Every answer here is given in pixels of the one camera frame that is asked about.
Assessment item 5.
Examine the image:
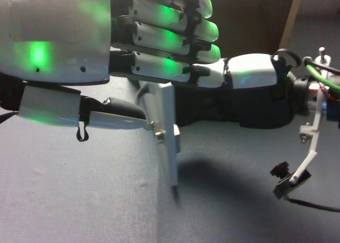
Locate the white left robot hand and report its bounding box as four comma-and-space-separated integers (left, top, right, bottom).
0, 0, 225, 143

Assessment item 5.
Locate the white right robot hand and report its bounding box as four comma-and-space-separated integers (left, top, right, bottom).
174, 53, 295, 129

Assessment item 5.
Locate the white cabinet door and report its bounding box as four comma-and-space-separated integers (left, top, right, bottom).
158, 82, 182, 204

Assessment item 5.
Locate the grey table cloth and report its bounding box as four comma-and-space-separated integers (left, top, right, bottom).
0, 14, 340, 243

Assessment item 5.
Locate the black wrist camera white bracket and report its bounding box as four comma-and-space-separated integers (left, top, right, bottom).
270, 120, 340, 212

